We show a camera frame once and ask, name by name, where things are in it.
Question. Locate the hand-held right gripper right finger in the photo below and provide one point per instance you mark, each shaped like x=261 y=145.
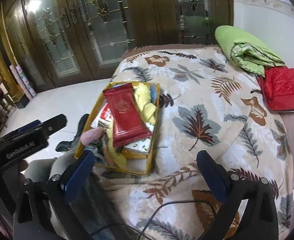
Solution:
x=211 y=173

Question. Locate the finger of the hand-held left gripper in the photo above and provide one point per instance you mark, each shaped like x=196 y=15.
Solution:
x=54 y=125
x=29 y=127

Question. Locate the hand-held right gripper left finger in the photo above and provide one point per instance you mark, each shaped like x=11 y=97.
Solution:
x=79 y=171

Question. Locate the clear yellow-trimmed storage box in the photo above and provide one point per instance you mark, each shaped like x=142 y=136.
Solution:
x=127 y=167

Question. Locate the dark red wipes packet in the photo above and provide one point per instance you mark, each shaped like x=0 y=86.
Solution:
x=127 y=115

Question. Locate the person's left hand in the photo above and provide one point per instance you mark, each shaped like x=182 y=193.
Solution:
x=22 y=167

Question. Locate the black shoe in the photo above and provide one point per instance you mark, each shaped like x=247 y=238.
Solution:
x=64 y=146
x=82 y=127

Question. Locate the person's grey trouser leg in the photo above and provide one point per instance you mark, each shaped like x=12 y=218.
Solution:
x=44 y=165

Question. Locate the wooden chair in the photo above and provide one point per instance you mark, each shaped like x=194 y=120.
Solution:
x=6 y=105

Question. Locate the pink fuzzy sock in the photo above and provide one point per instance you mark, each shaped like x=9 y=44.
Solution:
x=90 y=136

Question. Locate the dark grey striped cloth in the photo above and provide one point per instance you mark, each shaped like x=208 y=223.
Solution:
x=97 y=205

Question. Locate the yellow cloth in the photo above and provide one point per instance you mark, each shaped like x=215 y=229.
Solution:
x=143 y=100
x=117 y=158

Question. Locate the floral wrapping paper roll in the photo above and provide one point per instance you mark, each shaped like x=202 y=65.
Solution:
x=25 y=77
x=17 y=81

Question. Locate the red and white packet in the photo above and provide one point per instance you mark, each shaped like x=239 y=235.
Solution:
x=107 y=115

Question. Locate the leaf print blanket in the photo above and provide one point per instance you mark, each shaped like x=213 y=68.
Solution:
x=211 y=117

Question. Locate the white floral tissue packet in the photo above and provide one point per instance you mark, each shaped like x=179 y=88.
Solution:
x=139 y=148

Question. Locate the wooden stained glass door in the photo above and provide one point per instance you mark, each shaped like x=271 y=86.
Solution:
x=107 y=42
x=161 y=17
x=49 y=52

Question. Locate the light blue cloth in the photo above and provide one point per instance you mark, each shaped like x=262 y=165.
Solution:
x=154 y=92

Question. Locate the red quilted cushion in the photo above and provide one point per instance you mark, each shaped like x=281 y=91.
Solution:
x=284 y=87

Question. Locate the green folded quilt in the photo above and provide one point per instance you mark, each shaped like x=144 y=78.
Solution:
x=236 y=40

